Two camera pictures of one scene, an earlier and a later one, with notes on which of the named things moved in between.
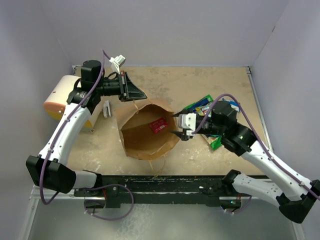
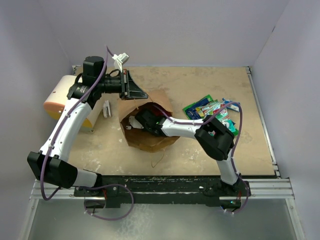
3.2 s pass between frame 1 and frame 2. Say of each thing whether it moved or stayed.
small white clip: stayed
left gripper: stayed
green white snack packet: moved
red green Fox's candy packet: moved
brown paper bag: moved
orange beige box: stayed
